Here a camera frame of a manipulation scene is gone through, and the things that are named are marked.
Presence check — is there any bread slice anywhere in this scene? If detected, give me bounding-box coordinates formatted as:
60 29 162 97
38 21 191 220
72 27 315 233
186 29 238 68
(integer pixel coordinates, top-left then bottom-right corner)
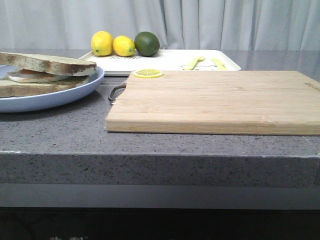
0 76 90 98
0 52 97 77

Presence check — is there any light blue plate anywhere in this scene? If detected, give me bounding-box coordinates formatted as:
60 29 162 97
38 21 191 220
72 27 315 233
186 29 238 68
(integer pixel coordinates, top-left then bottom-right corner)
0 66 105 113

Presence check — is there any fried egg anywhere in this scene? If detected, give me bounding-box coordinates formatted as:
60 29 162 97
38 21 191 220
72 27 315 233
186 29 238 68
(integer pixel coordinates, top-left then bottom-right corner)
7 69 70 83

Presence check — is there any white rectangular tray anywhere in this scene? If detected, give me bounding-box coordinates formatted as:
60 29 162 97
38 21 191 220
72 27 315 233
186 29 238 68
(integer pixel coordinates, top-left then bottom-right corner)
80 49 241 76

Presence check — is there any lemon slice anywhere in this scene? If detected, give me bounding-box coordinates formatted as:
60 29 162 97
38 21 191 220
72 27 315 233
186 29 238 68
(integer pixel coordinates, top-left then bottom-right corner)
132 68 164 79

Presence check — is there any yellow plastic spoon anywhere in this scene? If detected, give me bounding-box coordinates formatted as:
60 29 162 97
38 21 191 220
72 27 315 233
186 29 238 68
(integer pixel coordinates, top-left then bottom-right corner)
182 56 205 71

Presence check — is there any wooden cutting board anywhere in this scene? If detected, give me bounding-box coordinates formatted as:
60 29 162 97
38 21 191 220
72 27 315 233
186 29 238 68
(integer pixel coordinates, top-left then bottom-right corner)
106 70 320 136

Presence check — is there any green lime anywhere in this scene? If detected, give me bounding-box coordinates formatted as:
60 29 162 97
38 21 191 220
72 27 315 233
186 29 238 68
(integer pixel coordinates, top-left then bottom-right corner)
134 31 160 57

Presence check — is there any right yellow lemon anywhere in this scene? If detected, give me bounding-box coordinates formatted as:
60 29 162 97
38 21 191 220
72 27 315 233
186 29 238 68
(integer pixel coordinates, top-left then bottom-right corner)
112 35 136 57

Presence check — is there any yellow lemon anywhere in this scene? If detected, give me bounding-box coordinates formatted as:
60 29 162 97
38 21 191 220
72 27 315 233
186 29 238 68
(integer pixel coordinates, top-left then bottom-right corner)
91 31 114 56
112 35 136 57

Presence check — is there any left yellow lemon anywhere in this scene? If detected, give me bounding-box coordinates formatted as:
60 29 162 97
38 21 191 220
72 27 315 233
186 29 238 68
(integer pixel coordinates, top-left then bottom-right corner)
91 31 114 56

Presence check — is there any white curtain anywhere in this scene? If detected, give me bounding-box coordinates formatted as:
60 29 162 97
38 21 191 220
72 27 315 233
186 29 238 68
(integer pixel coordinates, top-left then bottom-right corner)
0 0 320 51

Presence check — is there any metal cutting board handle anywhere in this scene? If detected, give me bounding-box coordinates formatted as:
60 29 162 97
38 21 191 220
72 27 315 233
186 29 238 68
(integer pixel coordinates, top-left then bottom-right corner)
108 83 127 101

